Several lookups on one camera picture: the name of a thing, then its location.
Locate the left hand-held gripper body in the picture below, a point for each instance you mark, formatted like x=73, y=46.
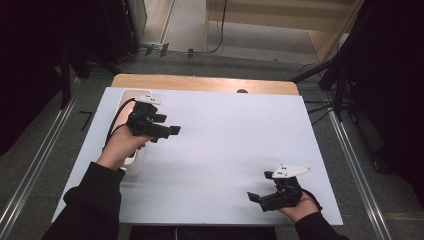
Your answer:
x=143, y=121

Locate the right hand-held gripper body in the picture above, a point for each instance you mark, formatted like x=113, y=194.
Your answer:
x=286, y=193

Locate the person's right hand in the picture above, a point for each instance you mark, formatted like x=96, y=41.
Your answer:
x=300, y=208

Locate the person's left hand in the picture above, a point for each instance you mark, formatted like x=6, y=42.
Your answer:
x=120, y=146

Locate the person's black clothed body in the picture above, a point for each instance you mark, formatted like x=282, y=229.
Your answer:
x=200, y=234

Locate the black stand legs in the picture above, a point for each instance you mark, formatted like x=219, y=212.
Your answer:
x=336, y=93

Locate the black curtain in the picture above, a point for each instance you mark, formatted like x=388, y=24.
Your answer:
x=393, y=83
x=30, y=50

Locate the light wooden furniture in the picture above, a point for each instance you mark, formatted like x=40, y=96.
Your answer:
x=283, y=16

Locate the metal floor rail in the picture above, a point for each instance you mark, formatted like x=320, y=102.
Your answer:
x=360, y=173
x=33, y=170

